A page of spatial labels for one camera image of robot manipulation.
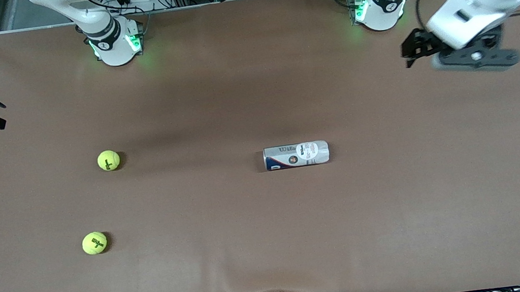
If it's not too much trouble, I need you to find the clear Wilson tennis ball can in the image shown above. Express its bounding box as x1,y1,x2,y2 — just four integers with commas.
262,139,331,172

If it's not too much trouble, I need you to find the yellow Wilson tennis ball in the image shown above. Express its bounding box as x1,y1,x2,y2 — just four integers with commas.
96,149,122,173
81,230,109,257

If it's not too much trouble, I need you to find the brown table mat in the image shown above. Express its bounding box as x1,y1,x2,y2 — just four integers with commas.
0,0,520,292

